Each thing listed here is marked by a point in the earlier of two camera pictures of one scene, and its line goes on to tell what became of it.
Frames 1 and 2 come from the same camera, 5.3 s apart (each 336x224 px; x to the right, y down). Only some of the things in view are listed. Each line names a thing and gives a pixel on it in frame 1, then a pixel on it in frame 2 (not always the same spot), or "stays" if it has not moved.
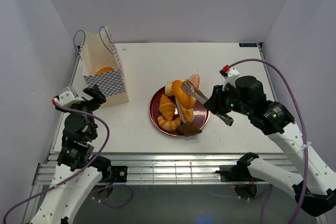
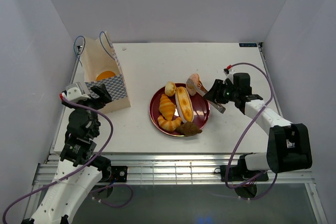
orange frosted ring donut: [105, 69] to [105, 75]
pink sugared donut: [195, 78] stays
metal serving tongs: [189, 88] to [201, 89]
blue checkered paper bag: [102, 67] stays
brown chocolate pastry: [188, 128] stays
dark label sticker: [248, 45] stays
